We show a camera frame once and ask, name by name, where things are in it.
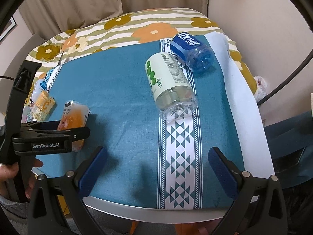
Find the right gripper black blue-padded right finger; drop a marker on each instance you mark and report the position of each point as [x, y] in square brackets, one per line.
[258, 204]

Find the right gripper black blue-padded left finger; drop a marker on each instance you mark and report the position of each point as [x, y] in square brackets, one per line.
[45, 213]

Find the orange label clear cup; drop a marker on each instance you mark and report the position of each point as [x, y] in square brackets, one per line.
[73, 121]

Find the green label clear cup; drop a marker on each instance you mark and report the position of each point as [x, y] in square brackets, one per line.
[172, 93]

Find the yellow label clear cup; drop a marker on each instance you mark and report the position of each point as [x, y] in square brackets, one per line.
[42, 106]

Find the light blue label cup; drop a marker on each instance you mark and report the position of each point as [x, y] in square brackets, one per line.
[39, 87]

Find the blue label clear cup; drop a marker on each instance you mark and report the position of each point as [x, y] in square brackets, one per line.
[197, 56]

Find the person's left hand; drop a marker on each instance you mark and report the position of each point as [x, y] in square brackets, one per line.
[8, 172]

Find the grey bed headboard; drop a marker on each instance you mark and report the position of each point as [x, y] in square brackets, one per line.
[12, 57]

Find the blue patterned table cloth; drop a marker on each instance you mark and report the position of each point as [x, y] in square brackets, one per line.
[151, 163]

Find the beige curtain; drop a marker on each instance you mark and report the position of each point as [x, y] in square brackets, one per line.
[50, 17]

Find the floral striped bed duvet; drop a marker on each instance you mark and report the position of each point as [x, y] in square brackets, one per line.
[124, 30]

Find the framed wall picture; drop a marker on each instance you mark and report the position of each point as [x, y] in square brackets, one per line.
[8, 28]

